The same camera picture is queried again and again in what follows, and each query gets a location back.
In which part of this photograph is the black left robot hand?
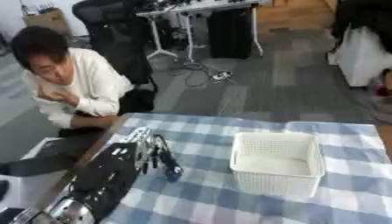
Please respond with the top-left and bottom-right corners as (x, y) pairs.
(136, 133), (186, 183)

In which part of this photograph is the tan cardboard box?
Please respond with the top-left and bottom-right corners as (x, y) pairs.
(19, 8), (74, 39)

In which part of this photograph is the white power strip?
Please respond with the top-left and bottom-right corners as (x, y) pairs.
(209, 70), (235, 81)

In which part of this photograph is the white perforated plastic basket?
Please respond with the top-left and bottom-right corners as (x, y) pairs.
(227, 131), (328, 200)

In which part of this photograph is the person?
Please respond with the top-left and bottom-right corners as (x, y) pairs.
(0, 24), (158, 178)

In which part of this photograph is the black office chair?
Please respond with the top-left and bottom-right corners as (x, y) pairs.
(70, 0), (159, 114)

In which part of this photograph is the black cabinet under table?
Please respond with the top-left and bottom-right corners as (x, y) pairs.
(206, 6), (256, 60)

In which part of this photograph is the white table with legs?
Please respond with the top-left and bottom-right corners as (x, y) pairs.
(133, 0), (273, 64)

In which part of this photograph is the black garment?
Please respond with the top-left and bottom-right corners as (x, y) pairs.
(329, 0), (392, 54)

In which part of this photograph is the dark floor cable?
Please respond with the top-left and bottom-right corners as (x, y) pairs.
(171, 59), (239, 88)

